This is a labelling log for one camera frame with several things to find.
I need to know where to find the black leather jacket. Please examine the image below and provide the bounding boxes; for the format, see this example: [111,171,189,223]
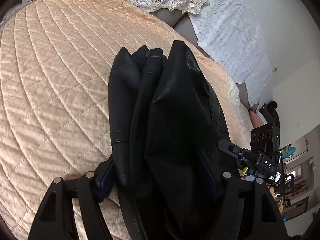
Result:
[108,41,239,239]

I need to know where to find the beige quilted bedspread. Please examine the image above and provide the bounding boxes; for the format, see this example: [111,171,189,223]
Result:
[1,0,247,239]

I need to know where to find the white embossed pillow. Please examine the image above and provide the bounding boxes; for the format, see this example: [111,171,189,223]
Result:
[189,0,273,106]

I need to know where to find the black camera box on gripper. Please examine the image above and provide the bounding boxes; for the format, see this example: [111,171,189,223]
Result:
[250,123,280,157]

